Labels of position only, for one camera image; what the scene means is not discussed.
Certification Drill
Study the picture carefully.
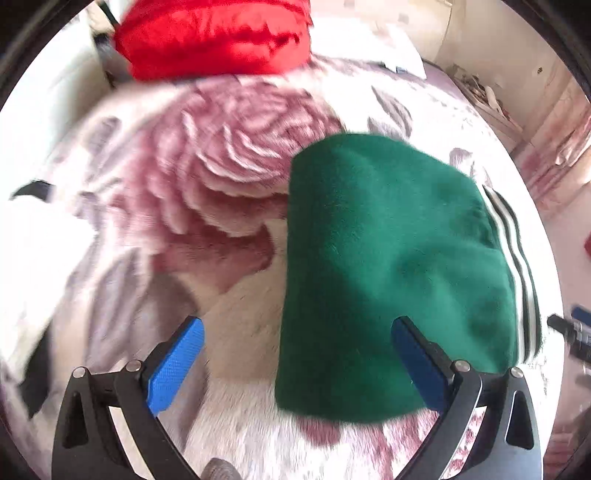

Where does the cream bed headboard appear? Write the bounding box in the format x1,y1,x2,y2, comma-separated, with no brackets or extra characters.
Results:
309,0,451,61

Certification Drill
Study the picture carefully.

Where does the white nightstand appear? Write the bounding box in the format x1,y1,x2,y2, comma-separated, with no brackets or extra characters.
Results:
452,65,527,148

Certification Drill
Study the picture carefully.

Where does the white pillow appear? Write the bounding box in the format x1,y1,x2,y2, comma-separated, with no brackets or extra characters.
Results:
305,18,428,79

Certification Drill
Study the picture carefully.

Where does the floral plush blanket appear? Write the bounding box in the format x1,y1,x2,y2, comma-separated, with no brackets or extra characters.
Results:
0,55,564,480

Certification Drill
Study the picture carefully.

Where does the white folded cloth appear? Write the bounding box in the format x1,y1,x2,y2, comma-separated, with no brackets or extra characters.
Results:
0,194,100,365

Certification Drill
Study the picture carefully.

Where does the cluster of small toiletries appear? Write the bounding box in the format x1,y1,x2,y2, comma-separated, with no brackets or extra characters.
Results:
455,65,513,121

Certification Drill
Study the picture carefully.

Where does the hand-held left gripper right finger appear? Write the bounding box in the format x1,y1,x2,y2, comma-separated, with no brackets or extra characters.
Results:
390,315,543,480

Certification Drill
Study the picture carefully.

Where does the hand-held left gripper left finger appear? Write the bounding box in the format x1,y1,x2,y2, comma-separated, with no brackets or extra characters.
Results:
52,315,206,480

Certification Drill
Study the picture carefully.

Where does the green and cream varsity jacket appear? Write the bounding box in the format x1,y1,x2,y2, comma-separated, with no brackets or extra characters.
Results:
274,133,542,424

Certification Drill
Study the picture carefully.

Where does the red puffer jacket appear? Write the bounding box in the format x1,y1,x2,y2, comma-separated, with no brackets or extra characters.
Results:
113,0,315,84

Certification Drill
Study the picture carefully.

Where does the dark cloth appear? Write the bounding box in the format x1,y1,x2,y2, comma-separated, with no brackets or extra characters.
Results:
16,323,54,421

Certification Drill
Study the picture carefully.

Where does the pink floral curtain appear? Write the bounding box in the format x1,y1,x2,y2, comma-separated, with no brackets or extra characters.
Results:
512,74,591,208

